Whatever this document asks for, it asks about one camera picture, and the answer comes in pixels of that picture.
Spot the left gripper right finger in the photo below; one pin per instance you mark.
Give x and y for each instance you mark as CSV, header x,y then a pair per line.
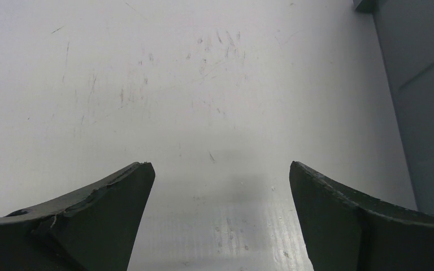
x,y
345,229

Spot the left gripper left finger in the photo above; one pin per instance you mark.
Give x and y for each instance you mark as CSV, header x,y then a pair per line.
x,y
91,228

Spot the grey plastic storage bin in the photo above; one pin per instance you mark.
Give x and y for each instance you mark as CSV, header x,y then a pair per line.
x,y
405,30

